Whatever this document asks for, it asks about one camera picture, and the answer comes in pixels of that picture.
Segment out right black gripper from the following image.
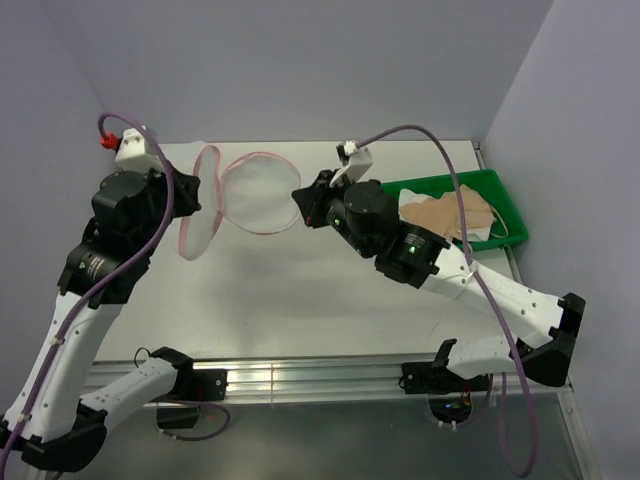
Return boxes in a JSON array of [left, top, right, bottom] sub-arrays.
[[290, 169, 368, 257]]

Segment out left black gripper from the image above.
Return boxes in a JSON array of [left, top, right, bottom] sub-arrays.
[[138, 156, 203, 254]]

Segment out white mesh laundry bag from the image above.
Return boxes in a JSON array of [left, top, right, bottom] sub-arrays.
[[176, 144, 301, 261]]

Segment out beige bra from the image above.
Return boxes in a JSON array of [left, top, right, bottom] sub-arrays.
[[399, 183, 511, 241]]

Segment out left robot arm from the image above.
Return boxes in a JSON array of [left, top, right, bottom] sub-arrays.
[[1, 169, 200, 473]]

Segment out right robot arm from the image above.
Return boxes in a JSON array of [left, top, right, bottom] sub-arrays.
[[291, 170, 586, 395]]

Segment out white cloth in bin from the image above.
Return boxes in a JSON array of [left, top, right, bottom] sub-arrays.
[[398, 187, 496, 241]]

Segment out green plastic bin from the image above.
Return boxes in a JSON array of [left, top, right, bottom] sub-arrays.
[[382, 169, 529, 252]]

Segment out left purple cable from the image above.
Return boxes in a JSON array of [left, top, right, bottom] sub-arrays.
[[0, 113, 231, 461]]

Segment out purple cable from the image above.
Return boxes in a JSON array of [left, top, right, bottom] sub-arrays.
[[0, 113, 231, 461], [354, 124, 539, 479]]

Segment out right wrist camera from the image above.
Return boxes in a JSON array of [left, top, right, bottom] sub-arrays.
[[329, 141, 373, 188]]

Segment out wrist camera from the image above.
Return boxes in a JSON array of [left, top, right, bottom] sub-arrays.
[[329, 141, 373, 188], [100, 128, 162, 173]]

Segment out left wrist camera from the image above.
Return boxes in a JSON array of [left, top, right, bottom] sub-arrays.
[[100, 128, 162, 173]]

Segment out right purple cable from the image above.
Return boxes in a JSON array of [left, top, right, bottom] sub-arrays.
[[354, 124, 539, 479]]

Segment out aluminium frame rail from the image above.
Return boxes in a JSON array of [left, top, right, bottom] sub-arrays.
[[24, 144, 601, 480]]

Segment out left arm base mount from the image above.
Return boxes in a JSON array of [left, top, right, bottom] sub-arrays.
[[155, 369, 228, 432]]

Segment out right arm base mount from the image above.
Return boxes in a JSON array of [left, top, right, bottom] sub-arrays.
[[398, 362, 493, 427]]

